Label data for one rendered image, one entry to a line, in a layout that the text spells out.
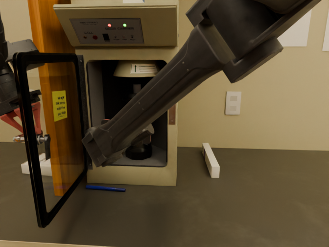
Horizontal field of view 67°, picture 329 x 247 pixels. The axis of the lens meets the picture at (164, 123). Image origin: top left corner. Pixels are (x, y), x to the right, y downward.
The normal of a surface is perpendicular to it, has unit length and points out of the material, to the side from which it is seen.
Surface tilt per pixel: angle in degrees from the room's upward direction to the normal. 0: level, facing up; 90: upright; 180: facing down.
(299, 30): 90
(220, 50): 52
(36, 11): 90
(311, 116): 90
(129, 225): 0
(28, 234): 0
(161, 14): 135
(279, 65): 90
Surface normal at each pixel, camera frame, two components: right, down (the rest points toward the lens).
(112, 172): -0.08, 0.26
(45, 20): 1.00, 0.02
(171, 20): -0.06, 0.87
